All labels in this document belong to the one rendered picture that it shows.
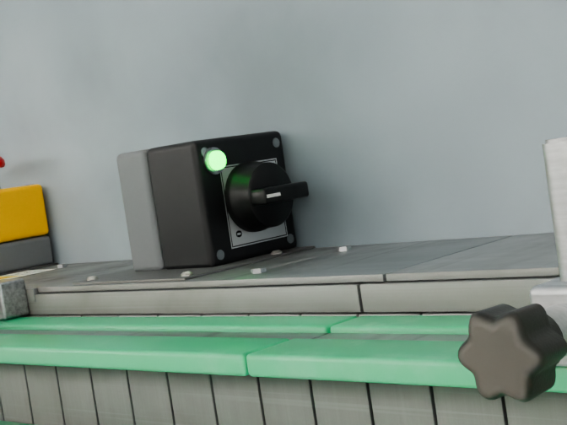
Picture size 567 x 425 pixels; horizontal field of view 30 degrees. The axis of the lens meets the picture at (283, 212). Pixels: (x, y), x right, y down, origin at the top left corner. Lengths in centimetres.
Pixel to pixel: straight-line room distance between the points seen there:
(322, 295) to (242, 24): 26
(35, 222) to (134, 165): 24
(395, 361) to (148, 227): 32
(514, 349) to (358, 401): 23
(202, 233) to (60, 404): 16
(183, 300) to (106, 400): 11
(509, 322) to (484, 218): 31
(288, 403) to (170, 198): 17
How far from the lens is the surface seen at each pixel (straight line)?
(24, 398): 76
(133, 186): 70
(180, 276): 63
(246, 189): 65
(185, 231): 66
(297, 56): 70
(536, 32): 60
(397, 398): 51
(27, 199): 91
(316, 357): 42
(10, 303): 73
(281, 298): 55
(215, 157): 65
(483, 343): 32
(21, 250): 91
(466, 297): 48
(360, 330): 48
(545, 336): 32
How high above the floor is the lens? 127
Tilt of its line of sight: 46 degrees down
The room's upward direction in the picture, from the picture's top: 102 degrees counter-clockwise
